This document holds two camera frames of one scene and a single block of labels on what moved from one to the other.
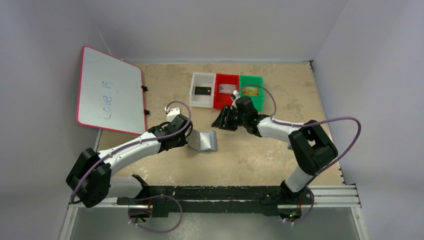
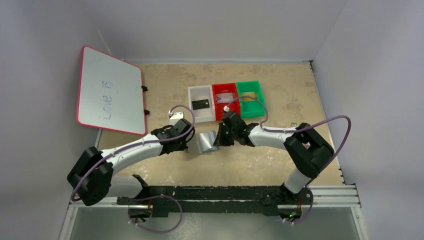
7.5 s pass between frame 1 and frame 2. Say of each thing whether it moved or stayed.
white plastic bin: moved
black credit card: moved
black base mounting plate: stayed
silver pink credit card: moved
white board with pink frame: stayed
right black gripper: moved
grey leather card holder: stayed
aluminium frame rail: stayed
